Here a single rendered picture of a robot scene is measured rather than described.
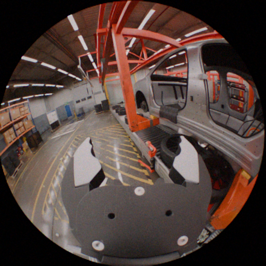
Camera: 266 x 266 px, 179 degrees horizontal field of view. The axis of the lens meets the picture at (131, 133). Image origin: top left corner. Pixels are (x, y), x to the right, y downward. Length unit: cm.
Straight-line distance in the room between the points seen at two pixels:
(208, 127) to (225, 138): 24
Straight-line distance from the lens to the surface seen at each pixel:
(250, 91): 318
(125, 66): 163
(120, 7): 199
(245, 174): 115
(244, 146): 103
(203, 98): 104
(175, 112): 133
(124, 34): 209
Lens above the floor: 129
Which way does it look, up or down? 27 degrees down
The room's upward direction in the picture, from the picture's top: 10 degrees counter-clockwise
